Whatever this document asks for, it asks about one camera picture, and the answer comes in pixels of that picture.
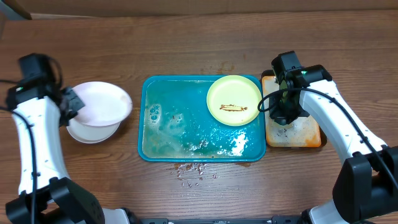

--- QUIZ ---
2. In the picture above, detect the white plate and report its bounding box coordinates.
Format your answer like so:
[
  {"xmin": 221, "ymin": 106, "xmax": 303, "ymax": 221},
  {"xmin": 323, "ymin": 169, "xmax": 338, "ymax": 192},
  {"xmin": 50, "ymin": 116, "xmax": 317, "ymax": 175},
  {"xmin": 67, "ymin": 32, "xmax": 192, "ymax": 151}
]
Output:
[
  {"xmin": 72, "ymin": 82, "xmax": 132, "ymax": 126},
  {"xmin": 67, "ymin": 119, "xmax": 120, "ymax": 144}
]

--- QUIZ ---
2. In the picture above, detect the white plate front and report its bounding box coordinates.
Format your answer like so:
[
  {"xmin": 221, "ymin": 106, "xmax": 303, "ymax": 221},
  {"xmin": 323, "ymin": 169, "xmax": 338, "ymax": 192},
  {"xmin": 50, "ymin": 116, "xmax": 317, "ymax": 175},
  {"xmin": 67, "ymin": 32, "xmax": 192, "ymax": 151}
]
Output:
[{"xmin": 67, "ymin": 119, "xmax": 120, "ymax": 144}]

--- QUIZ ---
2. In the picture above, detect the yellow-green plate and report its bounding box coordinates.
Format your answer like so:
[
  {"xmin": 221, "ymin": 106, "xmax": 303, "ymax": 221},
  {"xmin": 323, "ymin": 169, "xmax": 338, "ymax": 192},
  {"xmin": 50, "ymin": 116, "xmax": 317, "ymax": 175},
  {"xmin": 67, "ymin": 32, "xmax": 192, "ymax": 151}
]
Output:
[{"xmin": 206, "ymin": 75, "xmax": 262, "ymax": 126}]

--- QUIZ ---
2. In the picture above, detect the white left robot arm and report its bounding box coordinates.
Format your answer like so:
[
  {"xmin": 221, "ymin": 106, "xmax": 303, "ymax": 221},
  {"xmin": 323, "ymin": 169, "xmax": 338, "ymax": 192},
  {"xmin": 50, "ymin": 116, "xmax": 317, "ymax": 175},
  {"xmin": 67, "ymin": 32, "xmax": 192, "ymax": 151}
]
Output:
[{"xmin": 6, "ymin": 78, "xmax": 133, "ymax": 224}]

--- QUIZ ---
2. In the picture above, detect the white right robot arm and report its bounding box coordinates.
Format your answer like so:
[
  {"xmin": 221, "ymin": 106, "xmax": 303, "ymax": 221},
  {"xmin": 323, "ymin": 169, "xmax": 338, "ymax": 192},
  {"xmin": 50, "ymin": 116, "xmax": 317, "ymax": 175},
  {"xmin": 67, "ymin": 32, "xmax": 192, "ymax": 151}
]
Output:
[{"xmin": 264, "ymin": 65, "xmax": 397, "ymax": 223}]

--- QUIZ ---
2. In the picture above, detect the orange soapy tray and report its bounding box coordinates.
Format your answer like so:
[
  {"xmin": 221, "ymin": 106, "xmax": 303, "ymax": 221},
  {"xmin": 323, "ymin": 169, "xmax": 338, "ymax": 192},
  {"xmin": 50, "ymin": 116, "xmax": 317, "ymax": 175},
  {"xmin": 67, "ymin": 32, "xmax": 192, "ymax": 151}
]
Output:
[{"xmin": 261, "ymin": 69, "xmax": 328, "ymax": 149}]

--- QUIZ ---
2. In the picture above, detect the teal plastic tray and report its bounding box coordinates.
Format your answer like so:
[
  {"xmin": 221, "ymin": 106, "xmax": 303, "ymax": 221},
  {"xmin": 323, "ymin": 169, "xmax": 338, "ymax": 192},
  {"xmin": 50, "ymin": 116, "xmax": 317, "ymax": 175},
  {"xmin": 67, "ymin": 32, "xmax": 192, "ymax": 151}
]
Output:
[{"xmin": 137, "ymin": 75, "xmax": 266, "ymax": 162}]

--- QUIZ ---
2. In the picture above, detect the cardboard back panel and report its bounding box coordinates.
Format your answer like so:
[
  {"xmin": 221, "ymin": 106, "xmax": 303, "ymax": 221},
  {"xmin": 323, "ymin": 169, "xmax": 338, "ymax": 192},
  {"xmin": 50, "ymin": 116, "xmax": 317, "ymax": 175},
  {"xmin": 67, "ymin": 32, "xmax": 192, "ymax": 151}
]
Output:
[{"xmin": 18, "ymin": 0, "xmax": 397, "ymax": 17}]

